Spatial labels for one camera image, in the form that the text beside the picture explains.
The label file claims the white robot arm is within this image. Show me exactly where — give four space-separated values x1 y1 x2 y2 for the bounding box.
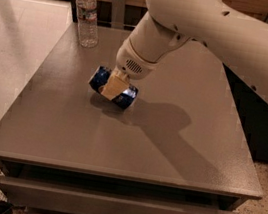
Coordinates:
100 0 268 104

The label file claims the grey cabinet with drawers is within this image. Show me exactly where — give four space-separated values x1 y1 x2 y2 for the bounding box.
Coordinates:
0 27 262 214

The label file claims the clear plastic water bottle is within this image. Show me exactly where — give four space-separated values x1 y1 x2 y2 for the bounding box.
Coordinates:
75 0 98 48

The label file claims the left metal wall bracket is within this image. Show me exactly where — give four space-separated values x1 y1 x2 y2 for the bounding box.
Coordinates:
111 0 126 29

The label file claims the blue pepsi can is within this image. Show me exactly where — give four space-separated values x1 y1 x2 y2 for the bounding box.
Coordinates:
88 66 139 110

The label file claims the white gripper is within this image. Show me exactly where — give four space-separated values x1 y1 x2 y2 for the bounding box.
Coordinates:
98 38 158 100

